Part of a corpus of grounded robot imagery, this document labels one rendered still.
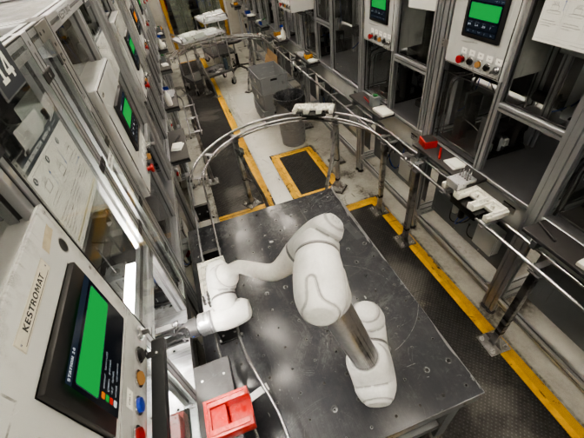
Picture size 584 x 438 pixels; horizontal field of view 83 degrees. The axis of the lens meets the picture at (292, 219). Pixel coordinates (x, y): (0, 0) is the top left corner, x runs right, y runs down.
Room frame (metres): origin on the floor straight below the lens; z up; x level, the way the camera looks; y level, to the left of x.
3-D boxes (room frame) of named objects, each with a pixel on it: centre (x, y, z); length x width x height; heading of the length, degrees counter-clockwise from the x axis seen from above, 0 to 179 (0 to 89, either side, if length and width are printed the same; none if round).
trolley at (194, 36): (6.33, 1.07, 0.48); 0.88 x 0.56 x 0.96; 121
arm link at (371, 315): (0.70, -0.24, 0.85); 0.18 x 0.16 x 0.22; 173
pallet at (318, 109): (2.82, -0.34, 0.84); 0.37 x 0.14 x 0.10; 71
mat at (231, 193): (5.36, 1.07, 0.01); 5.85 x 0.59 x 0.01; 13
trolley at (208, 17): (7.66, 0.96, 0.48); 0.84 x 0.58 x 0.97; 21
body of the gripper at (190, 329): (0.70, 0.47, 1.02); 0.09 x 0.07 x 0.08; 103
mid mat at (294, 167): (3.13, -0.22, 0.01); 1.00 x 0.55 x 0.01; 13
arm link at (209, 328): (0.72, 0.40, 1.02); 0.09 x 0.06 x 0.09; 13
